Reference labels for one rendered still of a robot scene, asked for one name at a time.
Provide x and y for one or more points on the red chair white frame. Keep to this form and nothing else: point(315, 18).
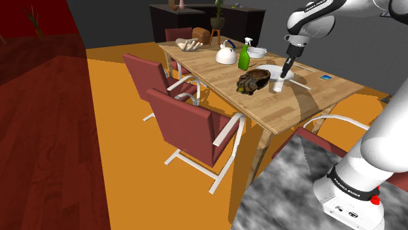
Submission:
point(178, 33)
point(181, 124)
point(145, 75)
point(322, 143)

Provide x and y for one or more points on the potted plant on wooden stool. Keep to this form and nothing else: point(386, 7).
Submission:
point(217, 22)

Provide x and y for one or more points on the grey patterned robot stand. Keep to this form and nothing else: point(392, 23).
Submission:
point(280, 191)

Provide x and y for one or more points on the small blue flat object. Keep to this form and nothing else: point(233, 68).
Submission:
point(326, 77)

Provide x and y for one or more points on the dark sideboard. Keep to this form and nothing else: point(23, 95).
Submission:
point(242, 24)

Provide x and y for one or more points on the brown bread loaf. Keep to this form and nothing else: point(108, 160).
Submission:
point(200, 35)

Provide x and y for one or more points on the wooden dining table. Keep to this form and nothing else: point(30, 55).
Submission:
point(274, 105)

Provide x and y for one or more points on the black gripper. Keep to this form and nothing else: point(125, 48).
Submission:
point(294, 52)

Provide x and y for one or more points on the green spray bottle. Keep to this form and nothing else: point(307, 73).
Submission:
point(244, 59)

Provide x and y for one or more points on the white plate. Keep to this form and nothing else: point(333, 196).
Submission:
point(269, 69)

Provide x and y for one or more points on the white round pan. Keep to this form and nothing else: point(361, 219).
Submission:
point(256, 52)

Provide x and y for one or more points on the white cutlery piece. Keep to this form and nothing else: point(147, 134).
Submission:
point(304, 68)
point(301, 85)

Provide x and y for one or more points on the dark brown rough bowl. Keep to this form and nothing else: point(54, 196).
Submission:
point(253, 81)

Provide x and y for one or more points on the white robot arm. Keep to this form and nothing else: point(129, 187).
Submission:
point(376, 149)

